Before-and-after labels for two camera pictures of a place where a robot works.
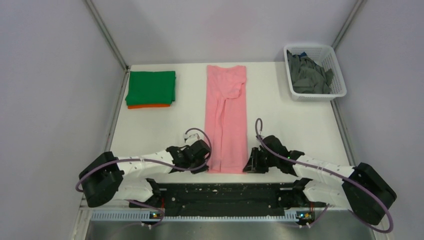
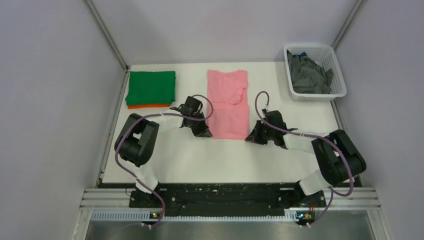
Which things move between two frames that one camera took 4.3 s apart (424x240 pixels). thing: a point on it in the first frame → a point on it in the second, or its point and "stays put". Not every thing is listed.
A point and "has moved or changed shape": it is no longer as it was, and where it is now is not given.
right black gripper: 253,165 → 254,136
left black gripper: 199,170 → 203,131
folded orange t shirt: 131,107 stays put
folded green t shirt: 151,87 stays put
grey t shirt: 308,77 stays put
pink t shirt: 225,118 has moved or changed shape
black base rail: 226,196 stays put
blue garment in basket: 302,54 stays put
